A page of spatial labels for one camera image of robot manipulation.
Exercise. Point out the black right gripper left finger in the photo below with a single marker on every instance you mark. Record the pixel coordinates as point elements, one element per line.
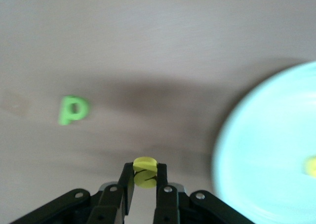
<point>108,204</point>

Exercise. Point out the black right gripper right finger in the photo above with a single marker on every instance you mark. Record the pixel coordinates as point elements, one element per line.
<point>170,206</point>

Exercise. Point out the yellow foam letter z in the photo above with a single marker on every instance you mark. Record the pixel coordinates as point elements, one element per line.
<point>144,182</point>

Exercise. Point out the green foam letter p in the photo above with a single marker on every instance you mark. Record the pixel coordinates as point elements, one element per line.
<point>64,111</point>

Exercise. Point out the yellow foam letter n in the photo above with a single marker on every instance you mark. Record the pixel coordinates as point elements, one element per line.
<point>311,167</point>

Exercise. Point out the green plate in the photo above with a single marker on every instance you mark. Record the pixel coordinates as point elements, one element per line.
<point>266,147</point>

